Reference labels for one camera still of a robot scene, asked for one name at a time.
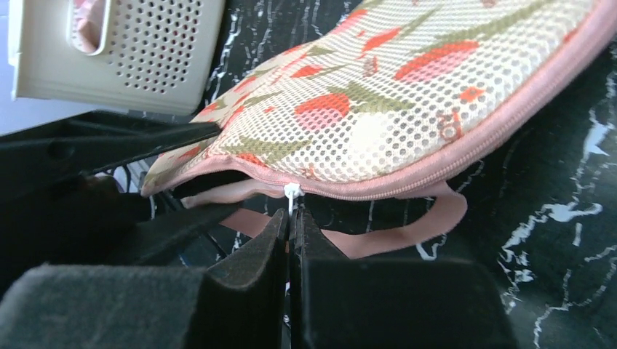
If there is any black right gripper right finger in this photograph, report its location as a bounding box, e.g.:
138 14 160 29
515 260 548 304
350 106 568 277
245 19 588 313
289 209 518 348

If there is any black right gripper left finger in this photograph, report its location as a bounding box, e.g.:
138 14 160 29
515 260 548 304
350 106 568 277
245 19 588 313
1 209 289 348

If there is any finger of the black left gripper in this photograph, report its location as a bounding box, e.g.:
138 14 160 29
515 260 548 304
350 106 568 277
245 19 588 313
1 177 238 289
1 121 221 202

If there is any floral mesh laundry bag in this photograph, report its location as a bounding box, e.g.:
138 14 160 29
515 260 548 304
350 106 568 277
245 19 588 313
141 1 616 258

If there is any cream perforated laundry basket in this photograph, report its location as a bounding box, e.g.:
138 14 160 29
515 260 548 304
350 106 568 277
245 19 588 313
7 1 225 115

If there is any pink garment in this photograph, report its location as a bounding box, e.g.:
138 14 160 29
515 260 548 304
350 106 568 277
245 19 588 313
71 0 106 55

